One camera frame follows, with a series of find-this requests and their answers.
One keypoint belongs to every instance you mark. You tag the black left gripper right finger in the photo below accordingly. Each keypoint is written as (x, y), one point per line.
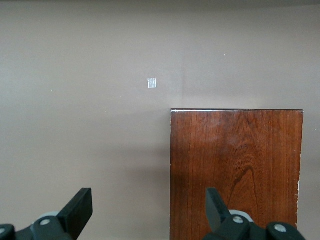
(217, 215)

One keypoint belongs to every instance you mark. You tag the small grey tape patch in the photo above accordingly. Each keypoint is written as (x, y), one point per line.
(152, 83)

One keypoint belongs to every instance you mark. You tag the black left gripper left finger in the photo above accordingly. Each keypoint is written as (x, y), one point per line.
(75, 215)

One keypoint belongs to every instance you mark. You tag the dark brown wooden cabinet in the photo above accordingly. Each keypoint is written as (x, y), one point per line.
(237, 162)

